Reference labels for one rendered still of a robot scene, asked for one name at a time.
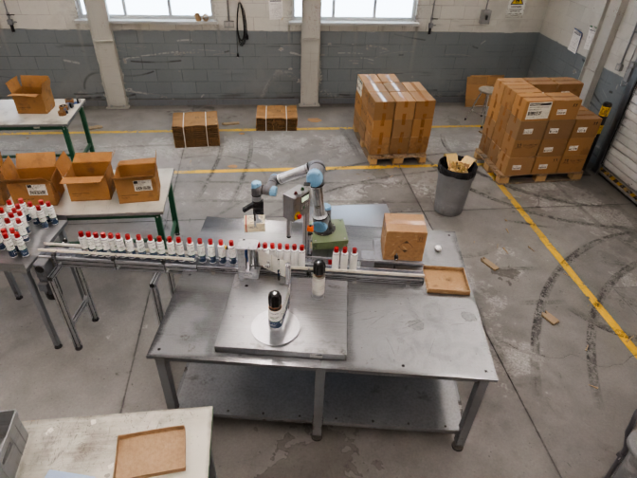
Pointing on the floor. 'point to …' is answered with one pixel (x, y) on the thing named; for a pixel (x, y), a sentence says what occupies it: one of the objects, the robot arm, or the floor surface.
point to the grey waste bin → (451, 194)
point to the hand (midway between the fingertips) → (254, 221)
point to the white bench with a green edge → (104, 429)
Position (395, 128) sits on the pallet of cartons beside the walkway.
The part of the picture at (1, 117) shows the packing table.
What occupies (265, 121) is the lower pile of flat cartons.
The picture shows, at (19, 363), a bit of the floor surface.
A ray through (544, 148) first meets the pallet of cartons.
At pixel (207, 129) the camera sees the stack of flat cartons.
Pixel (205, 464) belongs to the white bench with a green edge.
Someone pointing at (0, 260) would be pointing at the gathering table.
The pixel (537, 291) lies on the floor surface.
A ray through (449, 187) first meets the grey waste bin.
